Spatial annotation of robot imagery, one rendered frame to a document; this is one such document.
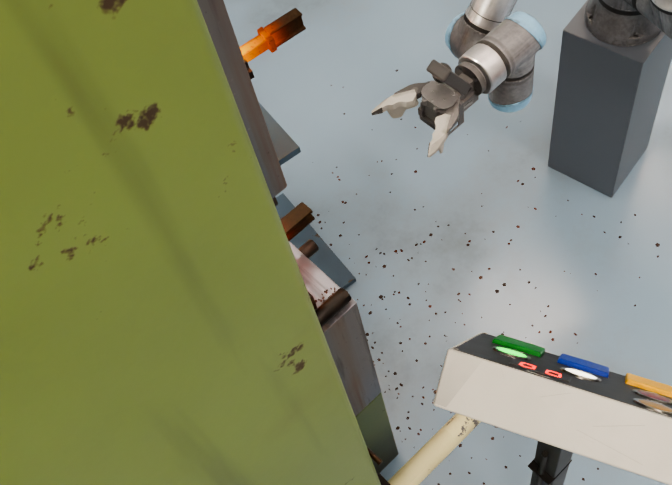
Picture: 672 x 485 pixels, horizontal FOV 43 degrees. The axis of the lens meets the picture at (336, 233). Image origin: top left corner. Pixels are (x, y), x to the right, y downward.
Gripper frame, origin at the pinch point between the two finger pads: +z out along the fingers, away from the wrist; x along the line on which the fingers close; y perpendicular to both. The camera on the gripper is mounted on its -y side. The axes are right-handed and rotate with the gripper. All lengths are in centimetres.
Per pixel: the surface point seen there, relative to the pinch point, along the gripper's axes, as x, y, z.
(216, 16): -17, -68, 34
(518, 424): -55, -17, 31
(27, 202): -44, -93, 60
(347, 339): -16.0, 17.8, 31.0
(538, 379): -54, -20, 26
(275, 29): 37.5, -0.4, -1.9
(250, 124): -17, -52, 35
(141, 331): -44, -76, 60
